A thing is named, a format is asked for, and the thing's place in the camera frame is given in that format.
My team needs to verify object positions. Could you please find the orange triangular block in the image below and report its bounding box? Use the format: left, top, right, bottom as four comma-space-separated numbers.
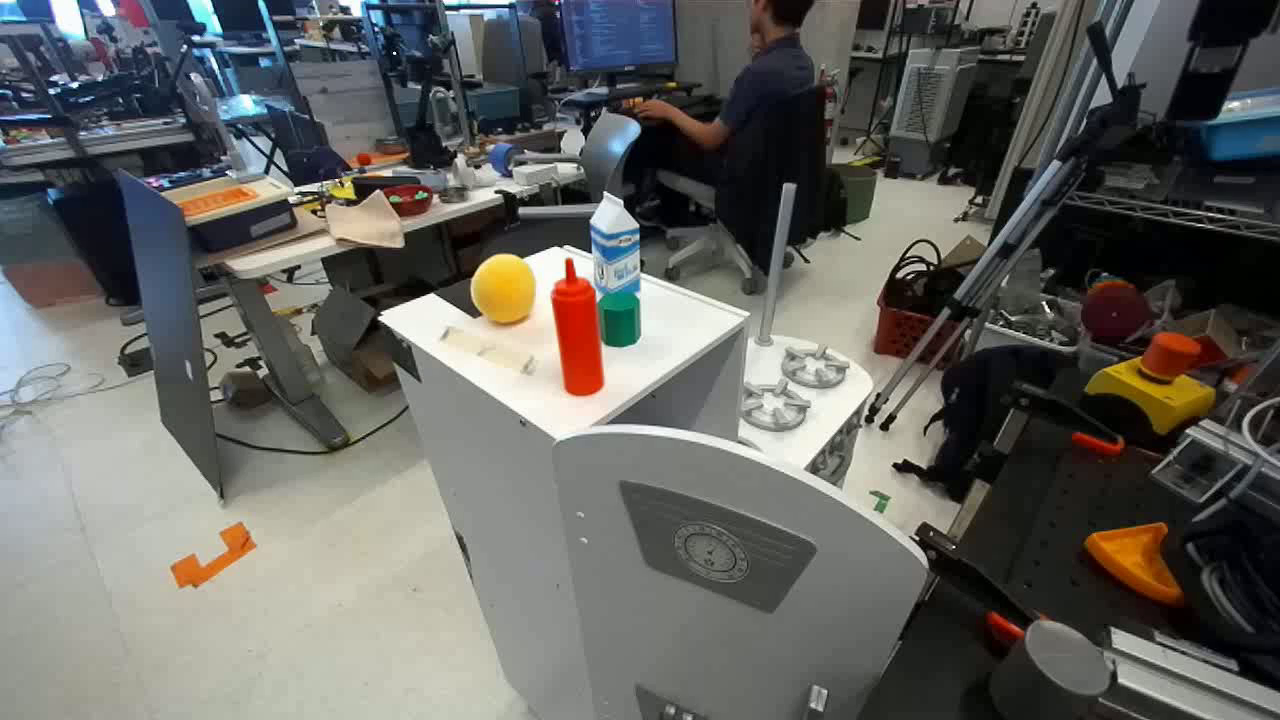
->
1082, 520, 1188, 611

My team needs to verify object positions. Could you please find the red ketchup bottle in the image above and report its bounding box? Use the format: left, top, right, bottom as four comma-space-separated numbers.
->
548, 254, 610, 398

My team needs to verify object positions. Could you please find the yellow ball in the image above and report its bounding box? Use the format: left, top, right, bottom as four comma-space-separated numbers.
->
468, 251, 539, 332

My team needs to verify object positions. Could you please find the white toy kitchen cabinet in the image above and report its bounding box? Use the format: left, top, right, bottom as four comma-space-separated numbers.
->
378, 239, 933, 720

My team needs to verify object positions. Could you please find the grey office chair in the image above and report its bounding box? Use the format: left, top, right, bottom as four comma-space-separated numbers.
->
515, 107, 647, 231

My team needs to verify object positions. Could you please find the black office chair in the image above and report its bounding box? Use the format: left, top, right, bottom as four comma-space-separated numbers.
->
651, 82, 848, 293

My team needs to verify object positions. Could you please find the red basket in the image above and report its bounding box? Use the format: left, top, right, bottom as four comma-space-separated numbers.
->
874, 237, 966, 363

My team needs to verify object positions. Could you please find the seated person dark shirt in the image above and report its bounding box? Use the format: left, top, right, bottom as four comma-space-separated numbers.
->
619, 0, 831, 270

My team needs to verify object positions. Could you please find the red bowl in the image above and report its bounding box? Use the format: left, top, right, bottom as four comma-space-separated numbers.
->
352, 170, 436, 219

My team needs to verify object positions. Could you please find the beige crumpled cloth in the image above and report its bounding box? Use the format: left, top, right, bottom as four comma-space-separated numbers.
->
320, 189, 408, 251

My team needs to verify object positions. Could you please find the computer monitor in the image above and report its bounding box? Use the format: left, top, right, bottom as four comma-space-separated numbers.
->
556, 0, 682, 80

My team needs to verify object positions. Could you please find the black backpack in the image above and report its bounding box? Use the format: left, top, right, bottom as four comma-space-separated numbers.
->
893, 340, 1071, 503

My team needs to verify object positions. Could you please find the white desk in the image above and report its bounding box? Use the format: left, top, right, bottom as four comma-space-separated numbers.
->
195, 155, 591, 456

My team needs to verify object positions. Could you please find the grey black tripod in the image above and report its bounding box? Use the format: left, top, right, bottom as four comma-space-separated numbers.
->
859, 14, 1154, 433

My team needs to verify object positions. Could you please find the black box orange lid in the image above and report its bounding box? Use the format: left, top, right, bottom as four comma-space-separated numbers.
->
161, 170, 300, 254

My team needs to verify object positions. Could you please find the dark grey panel board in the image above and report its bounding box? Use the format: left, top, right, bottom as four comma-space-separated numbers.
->
117, 170, 228, 499

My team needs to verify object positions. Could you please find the maroon ball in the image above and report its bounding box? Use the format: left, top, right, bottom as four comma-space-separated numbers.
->
1076, 276, 1154, 349

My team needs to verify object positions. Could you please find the grey cylinder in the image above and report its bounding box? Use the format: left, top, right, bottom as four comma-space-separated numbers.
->
990, 617, 1115, 720

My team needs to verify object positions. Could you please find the yellow emergency stop button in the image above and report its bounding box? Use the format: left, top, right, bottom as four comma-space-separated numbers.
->
1082, 329, 1220, 441

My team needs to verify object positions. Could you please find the silver aluminium bar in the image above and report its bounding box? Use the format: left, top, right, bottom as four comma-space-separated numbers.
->
1103, 622, 1280, 720

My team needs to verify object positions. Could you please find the blue plastic bin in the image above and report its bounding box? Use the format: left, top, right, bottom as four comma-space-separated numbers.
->
1174, 89, 1280, 166

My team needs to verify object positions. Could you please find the black floor cable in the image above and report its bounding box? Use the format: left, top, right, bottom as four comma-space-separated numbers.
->
213, 395, 411, 461

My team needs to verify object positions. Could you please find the black clamp orange handle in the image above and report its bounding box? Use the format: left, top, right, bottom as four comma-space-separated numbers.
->
1005, 375, 1133, 465
915, 520, 1034, 653

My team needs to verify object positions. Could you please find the orange floor bracket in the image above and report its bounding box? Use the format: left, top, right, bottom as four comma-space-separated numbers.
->
170, 520, 260, 592

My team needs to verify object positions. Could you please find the black cable bundle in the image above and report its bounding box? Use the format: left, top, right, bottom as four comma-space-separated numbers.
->
1174, 503, 1280, 656

